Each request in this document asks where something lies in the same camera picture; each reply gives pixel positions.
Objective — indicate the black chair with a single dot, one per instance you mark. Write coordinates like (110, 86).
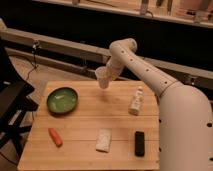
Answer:
(14, 102)

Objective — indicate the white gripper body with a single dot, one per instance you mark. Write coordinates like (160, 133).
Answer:
(114, 69)

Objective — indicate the white ceramic cup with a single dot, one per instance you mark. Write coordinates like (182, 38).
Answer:
(102, 76)

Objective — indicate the orange carrot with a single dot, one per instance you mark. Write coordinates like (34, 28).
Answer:
(55, 137)

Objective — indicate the black rectangular remote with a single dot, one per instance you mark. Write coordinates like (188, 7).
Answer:
(139, 143)

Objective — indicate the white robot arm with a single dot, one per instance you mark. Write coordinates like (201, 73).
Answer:
(185, 113)

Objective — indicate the white bottle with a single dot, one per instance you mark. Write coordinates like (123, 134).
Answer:
(136, 102)

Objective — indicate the green bowl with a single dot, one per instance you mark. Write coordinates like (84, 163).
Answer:
(62, 100)

